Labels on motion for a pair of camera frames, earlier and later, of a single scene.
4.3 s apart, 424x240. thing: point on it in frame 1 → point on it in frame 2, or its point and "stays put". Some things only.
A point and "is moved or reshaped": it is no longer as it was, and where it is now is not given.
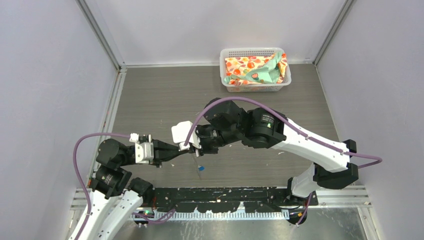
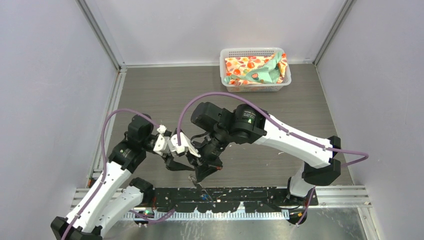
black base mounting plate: x=259 y=199 stays put
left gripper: x=163 y=151 → x=173 y=164
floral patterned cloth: x=256 y=69 stays put
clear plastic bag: x=199 y=161 is moved or reshaped
